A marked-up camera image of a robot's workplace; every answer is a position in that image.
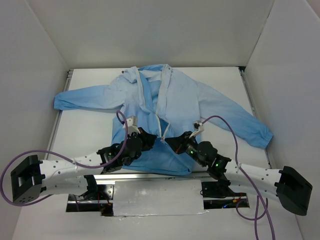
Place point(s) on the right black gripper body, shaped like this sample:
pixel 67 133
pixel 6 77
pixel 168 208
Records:
pixel 180 142

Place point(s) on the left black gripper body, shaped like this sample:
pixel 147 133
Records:
pixel 143 137

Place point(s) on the light blue zip jacket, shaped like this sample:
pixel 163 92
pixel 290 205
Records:
pixel 166 103

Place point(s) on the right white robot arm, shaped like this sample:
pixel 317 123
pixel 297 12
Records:
pixel 286 186

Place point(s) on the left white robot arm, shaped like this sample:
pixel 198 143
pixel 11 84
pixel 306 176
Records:
pixel 33 177

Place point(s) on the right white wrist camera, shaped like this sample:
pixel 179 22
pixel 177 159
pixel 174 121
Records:
pixel 198 128

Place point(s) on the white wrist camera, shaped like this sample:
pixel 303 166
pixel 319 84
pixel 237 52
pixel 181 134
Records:
pixel 132 125
pixel 198 128

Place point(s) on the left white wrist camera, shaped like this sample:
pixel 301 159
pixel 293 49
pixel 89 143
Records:
pixel 132 125

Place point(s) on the aluminium rail frame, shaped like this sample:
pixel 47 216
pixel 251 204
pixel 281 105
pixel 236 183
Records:
pixel 81 132

